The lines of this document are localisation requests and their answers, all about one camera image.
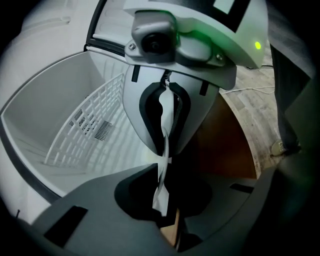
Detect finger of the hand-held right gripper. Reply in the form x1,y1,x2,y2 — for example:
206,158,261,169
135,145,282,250
122,63,166,156

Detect person's dark trousers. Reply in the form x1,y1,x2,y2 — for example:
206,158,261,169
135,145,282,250
268,36,314,156

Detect white wire shelf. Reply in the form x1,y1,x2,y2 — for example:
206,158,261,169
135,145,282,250
43,72,126,168

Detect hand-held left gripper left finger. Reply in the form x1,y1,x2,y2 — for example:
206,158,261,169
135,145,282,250
32,162,176,256

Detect person's right shoe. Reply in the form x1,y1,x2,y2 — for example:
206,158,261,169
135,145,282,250
270,140,301,158

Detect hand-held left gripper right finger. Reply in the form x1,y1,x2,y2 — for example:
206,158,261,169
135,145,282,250
166,162,284,251

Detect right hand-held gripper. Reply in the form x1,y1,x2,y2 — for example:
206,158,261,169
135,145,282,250
122,0,270,158

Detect white cable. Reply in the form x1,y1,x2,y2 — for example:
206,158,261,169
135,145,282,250
219,85,276,96

